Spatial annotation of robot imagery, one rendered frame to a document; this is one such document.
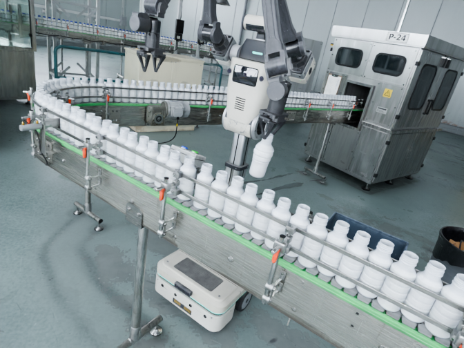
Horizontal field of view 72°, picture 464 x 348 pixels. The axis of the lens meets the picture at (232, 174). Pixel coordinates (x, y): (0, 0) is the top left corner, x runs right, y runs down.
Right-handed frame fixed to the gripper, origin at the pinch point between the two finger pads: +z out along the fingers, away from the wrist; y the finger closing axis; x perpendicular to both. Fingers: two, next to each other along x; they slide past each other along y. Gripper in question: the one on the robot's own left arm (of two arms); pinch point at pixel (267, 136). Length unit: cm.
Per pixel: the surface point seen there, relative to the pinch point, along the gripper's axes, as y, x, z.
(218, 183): -19.2, 2.4, 15.7
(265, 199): -17.5, -14.9, 13.1
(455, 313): -16, -69, 15
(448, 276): 132, -86, 77
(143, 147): -20.1, 40.9, 18.7
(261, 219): -18.3, -16.0, 19.6
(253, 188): -18.0, -9.9, 11.6
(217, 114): 135, 127, 44
